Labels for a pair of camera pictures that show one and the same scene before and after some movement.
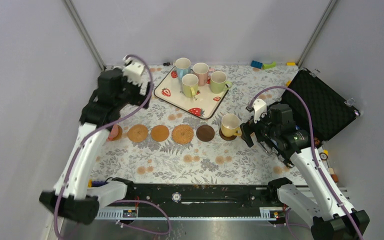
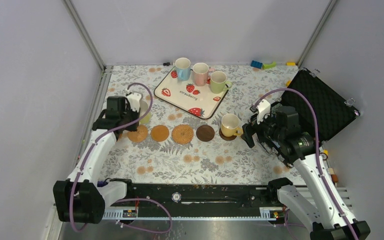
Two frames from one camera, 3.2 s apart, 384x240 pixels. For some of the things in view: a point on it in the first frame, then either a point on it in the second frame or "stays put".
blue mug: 182,65 stays put
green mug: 218,84 stays put
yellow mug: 229,125 stays put
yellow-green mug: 190,83 to 143,109
